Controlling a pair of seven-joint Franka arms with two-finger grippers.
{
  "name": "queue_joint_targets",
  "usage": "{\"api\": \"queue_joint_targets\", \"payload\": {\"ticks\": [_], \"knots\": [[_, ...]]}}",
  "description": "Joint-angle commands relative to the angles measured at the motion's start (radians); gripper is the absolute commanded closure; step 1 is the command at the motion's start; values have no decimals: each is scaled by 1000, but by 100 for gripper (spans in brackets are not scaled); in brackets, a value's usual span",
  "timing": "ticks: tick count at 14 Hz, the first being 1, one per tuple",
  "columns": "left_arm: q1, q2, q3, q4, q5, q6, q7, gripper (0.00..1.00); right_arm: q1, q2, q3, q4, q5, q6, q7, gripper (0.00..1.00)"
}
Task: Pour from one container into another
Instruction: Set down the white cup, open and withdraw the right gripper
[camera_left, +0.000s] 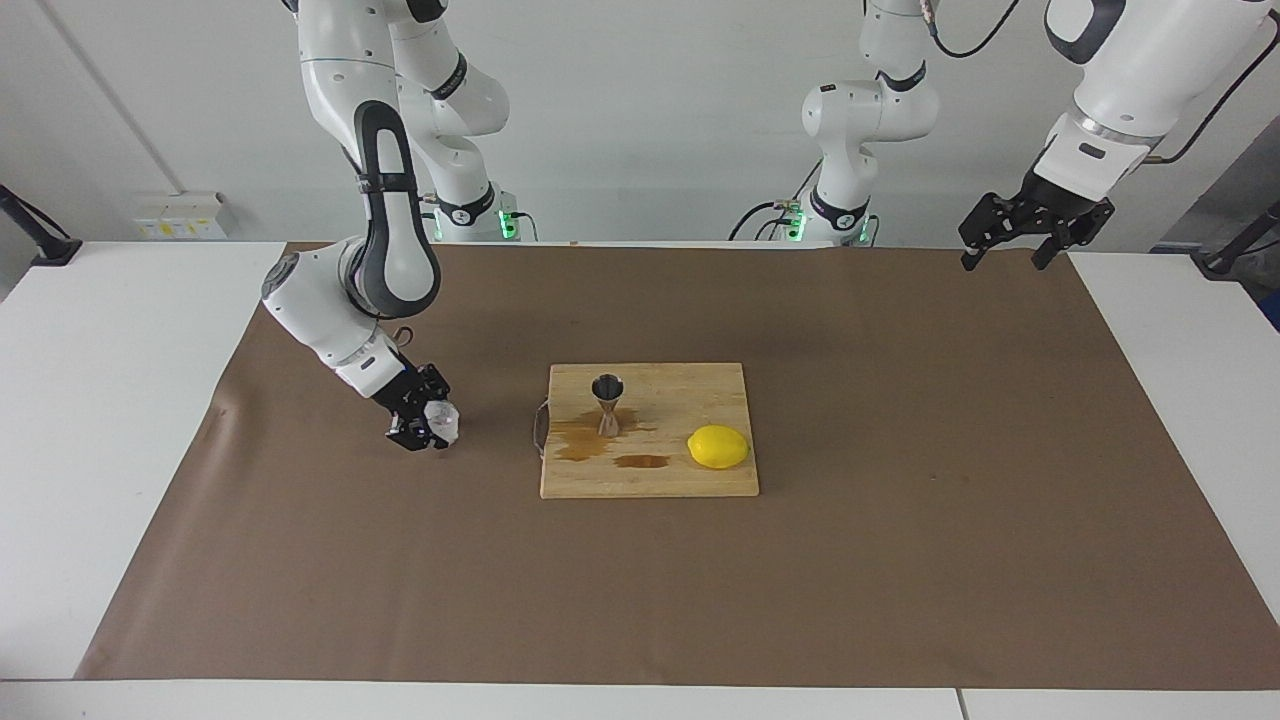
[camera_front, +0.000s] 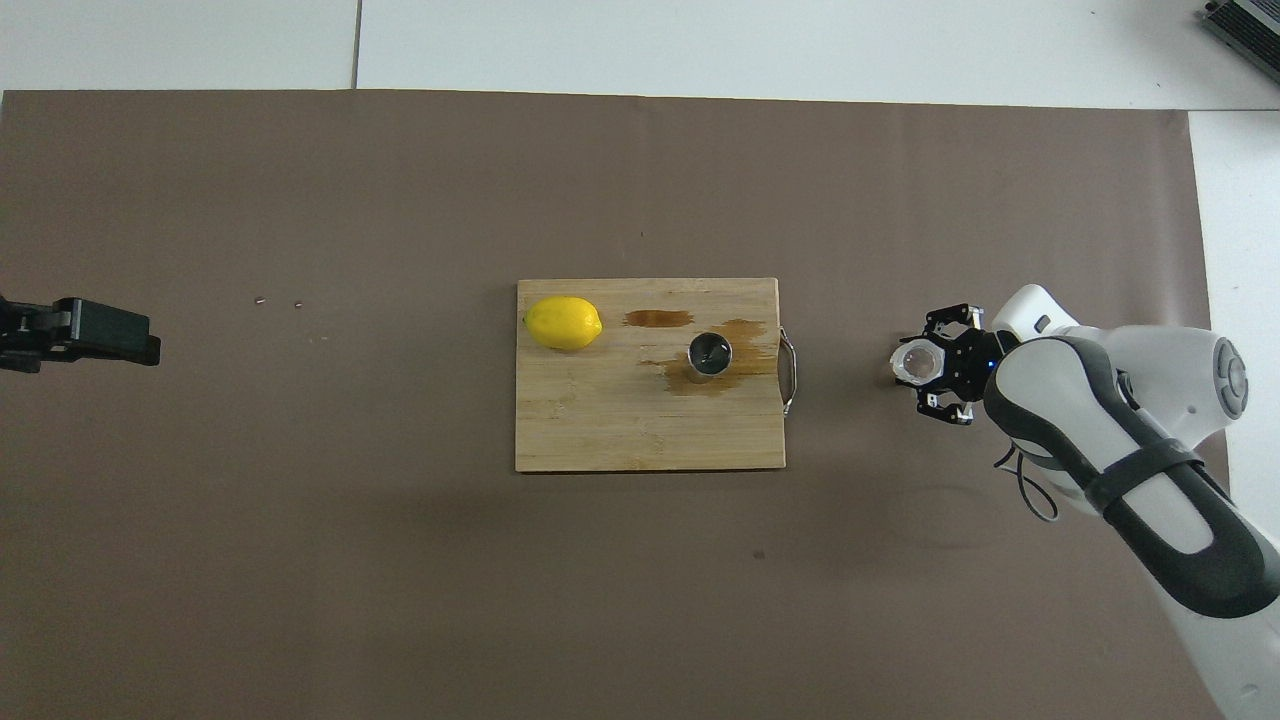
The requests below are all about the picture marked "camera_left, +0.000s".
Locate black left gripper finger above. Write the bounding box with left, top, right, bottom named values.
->
left=958, top=193, right=1031, bottom=272
left=1030, top=205, right=1113, bottom=271

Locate steel double jigger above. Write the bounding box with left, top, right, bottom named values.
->
left=590, top=374, right=629, bottom=437

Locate brown paper table mat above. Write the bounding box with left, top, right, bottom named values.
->
left=75, top=243, right=1280, bottom=691

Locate wooden cutting board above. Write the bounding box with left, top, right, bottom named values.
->
left=533, top=363, right=760, bottom=499

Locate yellow lemon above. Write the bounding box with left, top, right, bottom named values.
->
left=688, top=424, right=750, bottom=470

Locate black camera stand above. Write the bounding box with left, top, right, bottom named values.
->
left=1195, top=200, right=1280, bottom=279
left=0, top=185, right=83, bottom=267

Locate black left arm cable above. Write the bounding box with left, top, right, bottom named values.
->
left=925, top=0, right=1280, bottom=167

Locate white wall socket box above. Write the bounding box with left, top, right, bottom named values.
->
left=133, top=192, right=233, bottom=241

